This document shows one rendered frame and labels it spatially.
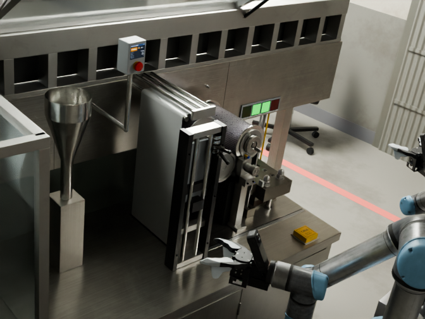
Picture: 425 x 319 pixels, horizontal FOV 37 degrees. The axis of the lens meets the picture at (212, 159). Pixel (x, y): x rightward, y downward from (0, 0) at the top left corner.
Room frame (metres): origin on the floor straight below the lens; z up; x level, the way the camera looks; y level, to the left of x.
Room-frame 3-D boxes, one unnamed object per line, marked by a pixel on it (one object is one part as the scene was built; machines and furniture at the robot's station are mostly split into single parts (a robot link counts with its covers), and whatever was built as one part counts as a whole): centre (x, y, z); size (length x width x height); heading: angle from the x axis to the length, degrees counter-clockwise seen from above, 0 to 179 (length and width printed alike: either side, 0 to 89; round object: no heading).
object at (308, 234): (2.15, -0.41, 0.91); 0.07 x 0.07 x 0.02; 45
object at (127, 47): (1.84, 0.28, 1.66); 0.07 x 0.07 x 0.10; 51
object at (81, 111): (1.77, 0.46, 1.50); 0.14 x 0.14 x 0.06
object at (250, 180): (2.15, -0.13, 1.05); 0.06 x 0.05 x 0.31; 45
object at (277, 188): (2.44, -0.15, 1.00); 0.40 x 0.16 x 0.06; 45
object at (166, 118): (2.08, 0.22, 1.17); 0.34 x 0.05 x 0.54; 45
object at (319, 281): (1.44, -0.31, 1.21); 0.11 x 0.08 x 0.09; 77
